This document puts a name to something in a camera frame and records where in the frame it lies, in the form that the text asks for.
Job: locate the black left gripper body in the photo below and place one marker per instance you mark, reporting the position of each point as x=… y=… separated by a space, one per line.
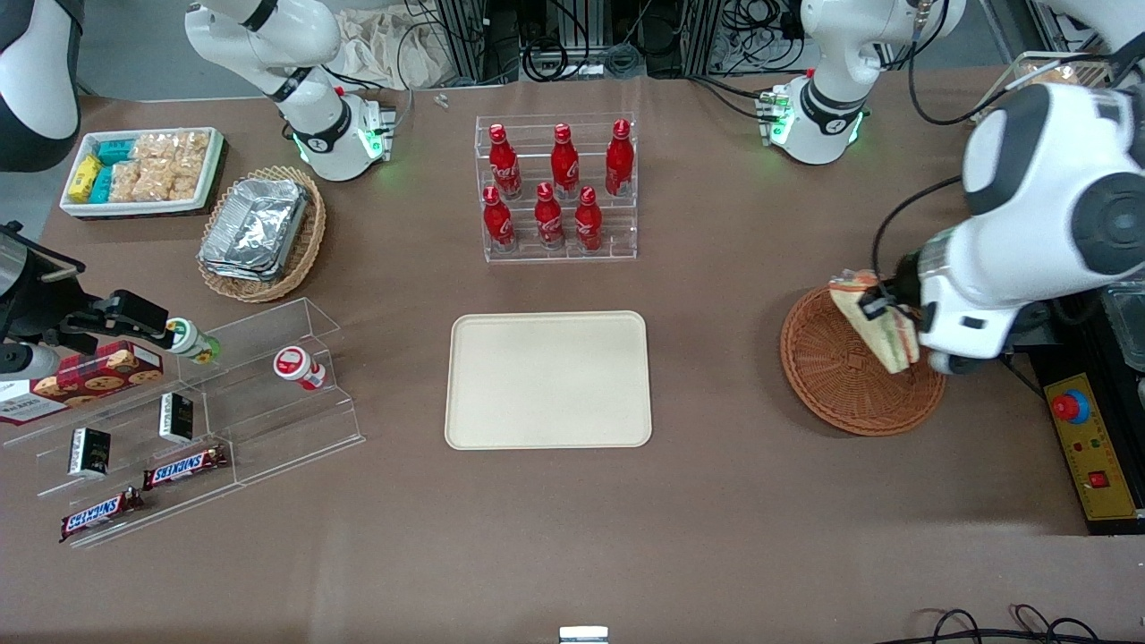
x=905 y=272

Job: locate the white rectangular snack bin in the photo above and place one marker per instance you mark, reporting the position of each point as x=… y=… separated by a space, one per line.
x=210 y=174

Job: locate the aluminium foil container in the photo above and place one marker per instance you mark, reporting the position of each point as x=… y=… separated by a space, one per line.
x=234 y=271
x=255 y=224

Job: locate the light wicker basket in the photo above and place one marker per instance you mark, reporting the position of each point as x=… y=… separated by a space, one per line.
x=304 y=241

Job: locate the small black carton box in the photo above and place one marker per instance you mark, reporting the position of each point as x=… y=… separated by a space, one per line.
x=89 y=452
x=176 y=418

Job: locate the cream plastic serving tray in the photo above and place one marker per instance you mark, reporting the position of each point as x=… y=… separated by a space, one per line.
x=548 y=380

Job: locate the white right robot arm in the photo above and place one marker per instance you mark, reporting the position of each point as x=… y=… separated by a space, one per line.
x=313 y=116

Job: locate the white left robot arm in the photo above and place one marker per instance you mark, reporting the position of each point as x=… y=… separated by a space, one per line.
x=1038 y=206

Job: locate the red cola bottle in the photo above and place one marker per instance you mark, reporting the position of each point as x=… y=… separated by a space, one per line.
x=504 y=165
x=619 y=161
x=548 y=219
x=588 y=222
x=564 y=165
x=497 y=222

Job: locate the white crumpled cloth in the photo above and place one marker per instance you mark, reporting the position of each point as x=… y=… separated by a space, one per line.
x=385 y=45

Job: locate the clear acrylic bottle rack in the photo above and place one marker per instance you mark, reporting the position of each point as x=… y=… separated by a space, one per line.
x=528 y=246

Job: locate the red plaid cookie box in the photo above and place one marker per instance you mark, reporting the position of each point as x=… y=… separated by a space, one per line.
x=89 y=376

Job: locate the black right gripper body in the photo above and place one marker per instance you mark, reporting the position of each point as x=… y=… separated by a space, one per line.
x=36 y=298

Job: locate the yellow snack packet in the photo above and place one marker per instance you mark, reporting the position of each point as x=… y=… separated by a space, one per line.
x=84 y=179

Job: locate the triangle sandwich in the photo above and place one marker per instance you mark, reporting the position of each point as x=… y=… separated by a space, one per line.
x=872 y=340

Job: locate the clear rice cracker bag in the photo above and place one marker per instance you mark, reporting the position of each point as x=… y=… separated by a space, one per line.
x=125 y=183
x=154 y=148
x=174 y=183
x=192 y=148

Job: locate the red lidded snack cup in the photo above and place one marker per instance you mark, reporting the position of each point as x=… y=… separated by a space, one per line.
x=300 y=367

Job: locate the yellow emergency stop box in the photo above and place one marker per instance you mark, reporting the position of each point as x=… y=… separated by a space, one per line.
x=1096 y=465

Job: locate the brown Snickers bar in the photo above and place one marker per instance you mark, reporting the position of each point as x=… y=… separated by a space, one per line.
x=100 y=514
x=183 y=467

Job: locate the clear acrylic stepped shelf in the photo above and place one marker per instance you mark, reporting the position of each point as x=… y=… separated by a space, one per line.
x=268 y=420

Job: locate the clear plastic container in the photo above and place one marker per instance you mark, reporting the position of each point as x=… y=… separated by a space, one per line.
x=1127 y=326

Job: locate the brown wicker basket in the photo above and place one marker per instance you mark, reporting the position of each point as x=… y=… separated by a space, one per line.
x=841 y=385

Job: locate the green sunflower snack cup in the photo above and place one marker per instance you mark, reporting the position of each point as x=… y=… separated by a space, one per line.
x=192 y=340

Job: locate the teal snack packet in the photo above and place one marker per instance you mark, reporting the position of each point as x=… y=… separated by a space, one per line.
x=101 y=185
x=116 y=150

